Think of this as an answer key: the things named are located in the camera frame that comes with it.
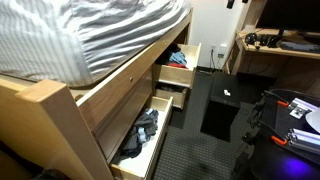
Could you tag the orange handled clamp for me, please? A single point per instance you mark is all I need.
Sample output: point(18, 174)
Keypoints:
point(279, 141)
point(285, 104)

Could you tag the blue and red clothes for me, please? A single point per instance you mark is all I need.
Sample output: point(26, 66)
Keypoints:
point(172, 56)

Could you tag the dark grey clothes pile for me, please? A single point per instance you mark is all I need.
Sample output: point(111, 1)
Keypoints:
point(143, 129)

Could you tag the wooden desk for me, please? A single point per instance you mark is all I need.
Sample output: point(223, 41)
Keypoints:
point(299, 71)

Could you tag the white wall power outlet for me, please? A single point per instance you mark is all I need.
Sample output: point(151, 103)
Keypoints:
point(219, 51)

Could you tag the grey striped bed sheet mattress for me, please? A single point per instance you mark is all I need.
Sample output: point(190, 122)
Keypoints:
point(78, 42)

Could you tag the lower aluminium extrusion rail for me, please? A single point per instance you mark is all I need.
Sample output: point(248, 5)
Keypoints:
point(304, 140)

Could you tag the black computer tower case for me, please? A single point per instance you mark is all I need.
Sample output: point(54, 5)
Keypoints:
point(222, 106)

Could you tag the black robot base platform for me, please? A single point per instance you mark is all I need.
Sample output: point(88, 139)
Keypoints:
point(260, 158)

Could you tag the light wooden bed frame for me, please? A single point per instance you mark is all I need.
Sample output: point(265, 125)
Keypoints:
point(79, 132)

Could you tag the black headphones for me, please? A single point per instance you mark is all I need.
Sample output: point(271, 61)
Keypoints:
point(259, 40)

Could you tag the aluminium extrusion rail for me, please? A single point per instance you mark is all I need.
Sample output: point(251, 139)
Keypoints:
point(299, 107)
point(304, 140)

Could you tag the black computer monitor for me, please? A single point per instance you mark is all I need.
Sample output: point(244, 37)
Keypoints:
point(301, 15)

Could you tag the upper aluminium extrusion rail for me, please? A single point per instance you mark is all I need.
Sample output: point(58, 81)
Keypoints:
point(299, 107)

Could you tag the black keyboard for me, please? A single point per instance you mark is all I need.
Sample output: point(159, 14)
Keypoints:
point(310, 48)

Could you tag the wooden drawer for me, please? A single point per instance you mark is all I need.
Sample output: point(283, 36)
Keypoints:
point(180, 76)
point(168, 91)
point(141, 167)

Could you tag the upper orange handled clamp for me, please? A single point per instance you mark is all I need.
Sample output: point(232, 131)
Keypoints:
point(285, 104)

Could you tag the lower orange handled clamp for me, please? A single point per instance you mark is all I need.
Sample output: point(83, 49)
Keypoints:
point(279, 141)

